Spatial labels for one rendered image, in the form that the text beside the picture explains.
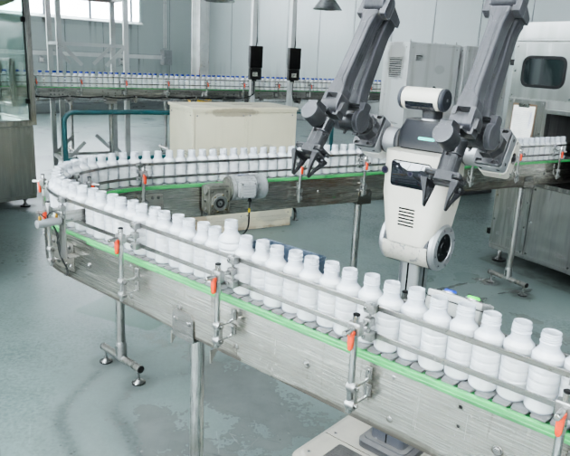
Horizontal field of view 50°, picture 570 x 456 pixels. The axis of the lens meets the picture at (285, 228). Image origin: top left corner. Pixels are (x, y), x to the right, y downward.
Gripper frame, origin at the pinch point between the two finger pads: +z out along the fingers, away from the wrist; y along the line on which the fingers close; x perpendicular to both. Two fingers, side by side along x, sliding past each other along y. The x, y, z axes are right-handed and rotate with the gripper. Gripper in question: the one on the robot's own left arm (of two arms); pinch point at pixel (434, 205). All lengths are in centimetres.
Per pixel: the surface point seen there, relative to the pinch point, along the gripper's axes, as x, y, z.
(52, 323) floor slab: 95, -254, 101
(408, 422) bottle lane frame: -15, 18, 54
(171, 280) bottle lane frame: -16, -66, 45
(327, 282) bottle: -22.7, -9.5, 30.5
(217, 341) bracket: -18, -38, 55
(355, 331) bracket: -29.1, 5.1, 39.2
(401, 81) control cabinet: 448, -291, -252
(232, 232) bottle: -22, -45, 26
